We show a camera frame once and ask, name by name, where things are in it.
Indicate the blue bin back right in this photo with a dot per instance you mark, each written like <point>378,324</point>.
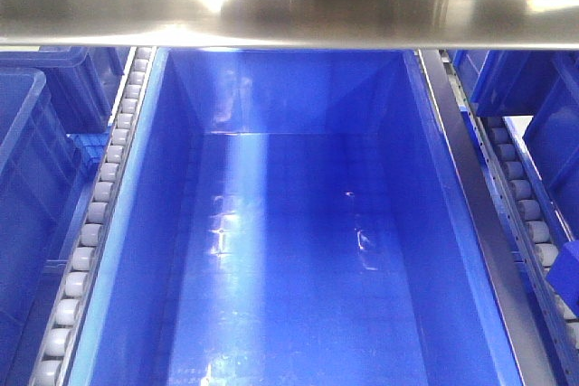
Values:
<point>505,83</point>

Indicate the large blue target bin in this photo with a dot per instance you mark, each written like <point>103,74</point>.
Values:
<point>291,218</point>

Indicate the left white roller track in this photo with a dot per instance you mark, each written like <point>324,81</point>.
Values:
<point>54,360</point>

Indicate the steel shelf rack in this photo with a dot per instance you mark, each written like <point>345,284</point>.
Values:
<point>289,2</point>

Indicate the blue bin at right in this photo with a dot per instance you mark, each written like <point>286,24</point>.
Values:
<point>552,139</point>

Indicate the blue plastic bottle-shaped part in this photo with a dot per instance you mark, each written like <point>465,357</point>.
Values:
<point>563,275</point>

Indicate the blue bin at left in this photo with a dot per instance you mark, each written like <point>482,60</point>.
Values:
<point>39,166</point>

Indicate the right white roller track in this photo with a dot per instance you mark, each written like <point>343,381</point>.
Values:
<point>532,222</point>

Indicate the white roller track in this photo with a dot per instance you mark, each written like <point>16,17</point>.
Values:
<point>54,360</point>
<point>532,222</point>

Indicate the blue bin back left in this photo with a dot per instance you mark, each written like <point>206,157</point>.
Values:
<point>83,80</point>

